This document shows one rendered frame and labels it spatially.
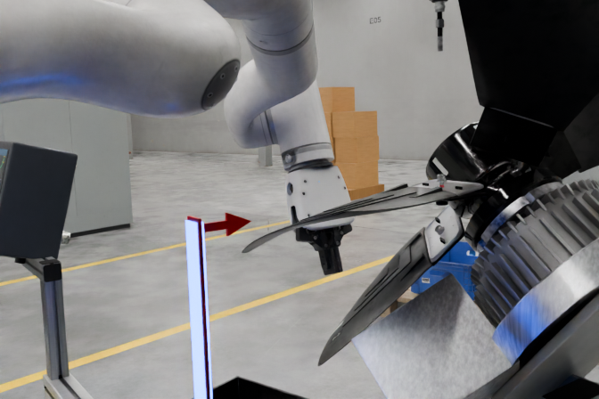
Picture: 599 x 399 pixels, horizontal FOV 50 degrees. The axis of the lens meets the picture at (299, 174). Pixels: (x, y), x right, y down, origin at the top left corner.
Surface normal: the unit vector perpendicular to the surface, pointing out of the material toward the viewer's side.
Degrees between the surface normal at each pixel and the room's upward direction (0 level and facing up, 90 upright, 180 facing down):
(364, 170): 90
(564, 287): 69
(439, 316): 55
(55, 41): 102
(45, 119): 90
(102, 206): 90
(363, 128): 90
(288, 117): 80
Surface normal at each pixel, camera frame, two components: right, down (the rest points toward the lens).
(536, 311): -0.76, -0.01
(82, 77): 0.48, 0.71
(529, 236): -0.60, -0.31
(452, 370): -0.29, -0.48
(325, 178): 0.54, -0.29
